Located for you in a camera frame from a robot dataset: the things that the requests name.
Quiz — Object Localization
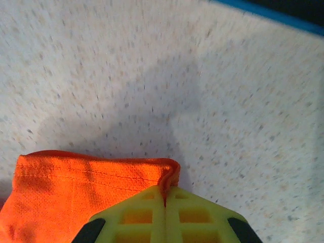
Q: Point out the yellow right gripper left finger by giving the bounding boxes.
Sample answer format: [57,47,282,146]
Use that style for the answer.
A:
[73,186,167,243]

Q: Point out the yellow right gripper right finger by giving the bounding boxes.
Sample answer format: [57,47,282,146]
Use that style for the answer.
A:
[164,186,263,243]

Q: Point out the orange t-shirt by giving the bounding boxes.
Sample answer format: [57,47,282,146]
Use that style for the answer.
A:
[0,149,182,243]

